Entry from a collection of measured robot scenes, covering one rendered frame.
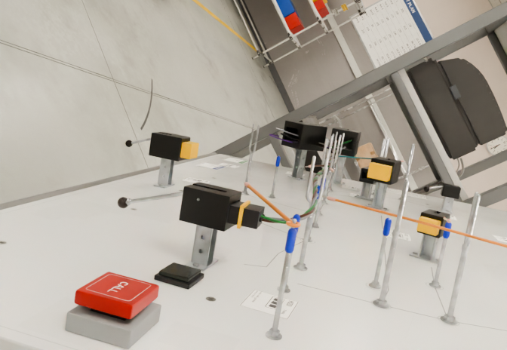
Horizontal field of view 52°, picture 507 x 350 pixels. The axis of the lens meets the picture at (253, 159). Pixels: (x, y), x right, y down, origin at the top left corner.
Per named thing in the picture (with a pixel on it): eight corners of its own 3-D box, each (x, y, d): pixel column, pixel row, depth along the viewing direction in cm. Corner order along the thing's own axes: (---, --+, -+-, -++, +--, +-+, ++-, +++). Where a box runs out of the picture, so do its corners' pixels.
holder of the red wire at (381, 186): (397, 205, 120) (407, 159, 119) (385, 213, 108) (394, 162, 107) (376, 200, 122) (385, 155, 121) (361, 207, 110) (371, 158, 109)
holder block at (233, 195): (193, 213, 63) (198, 181, 62) (236, 224, 61) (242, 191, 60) (178, 220, 59) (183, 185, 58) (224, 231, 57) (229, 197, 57)
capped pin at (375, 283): (377, 290, 62) (391, 219, 60) (366, 285, 62) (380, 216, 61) (382, 287, 63) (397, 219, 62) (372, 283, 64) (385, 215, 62)
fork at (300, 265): (290, 268, 64) (311, 156, 62) (294, 264, 66) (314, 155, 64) (306, 272, 64) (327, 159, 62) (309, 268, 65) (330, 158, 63)
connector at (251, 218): (224, 215, 61) (226, 198, 60) (264, 223, 60) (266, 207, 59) (216, 220, 58) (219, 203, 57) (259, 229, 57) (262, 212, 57)
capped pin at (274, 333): (264, 331, 46) (284, 215, 45) (281, 333, 46) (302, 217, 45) (265, 339, 45) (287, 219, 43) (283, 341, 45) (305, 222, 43)
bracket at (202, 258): (200, 256, 63) (206, 216, 62) (218, 260, 62) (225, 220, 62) (183, 266, 59) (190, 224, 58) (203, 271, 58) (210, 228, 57)
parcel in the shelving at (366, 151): (351, 149, 740) (369, 140, 733) (354, 151, 779) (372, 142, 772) (361, 170, 734) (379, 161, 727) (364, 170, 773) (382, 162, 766)
